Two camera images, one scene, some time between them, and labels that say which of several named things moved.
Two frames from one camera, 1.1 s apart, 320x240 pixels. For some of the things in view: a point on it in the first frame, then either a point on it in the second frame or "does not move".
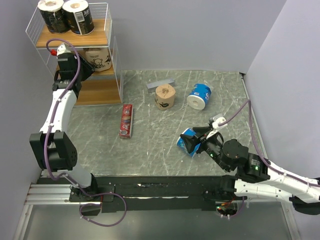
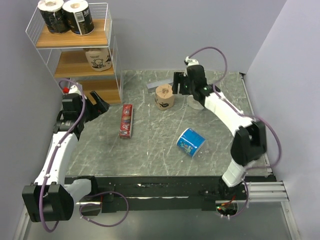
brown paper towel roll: [99, 58] does not move
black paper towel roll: [79, 16] does not move
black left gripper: [88, 68] → [102, 106]
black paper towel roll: [54, 16] does not move
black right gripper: [190, 140] → [178, 78]
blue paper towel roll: [181, 144] does not move
